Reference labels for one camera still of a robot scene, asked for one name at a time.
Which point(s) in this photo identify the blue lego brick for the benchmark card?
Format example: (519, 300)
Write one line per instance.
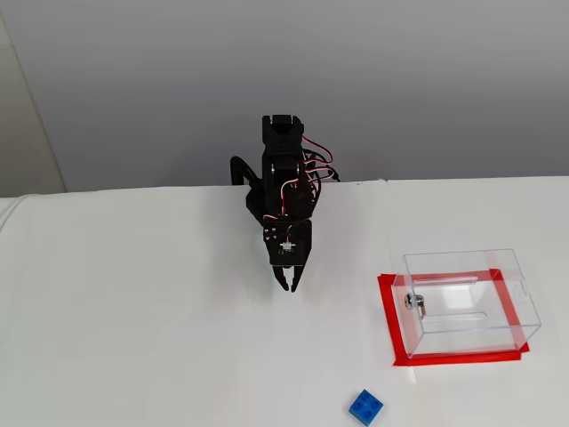
(366, 406)

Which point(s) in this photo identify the transparent plastic box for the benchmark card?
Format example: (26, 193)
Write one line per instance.
(467, 307)

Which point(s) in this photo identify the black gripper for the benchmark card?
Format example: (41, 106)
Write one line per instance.
(297, 258)

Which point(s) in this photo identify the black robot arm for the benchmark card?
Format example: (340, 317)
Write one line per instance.
(280, 169)

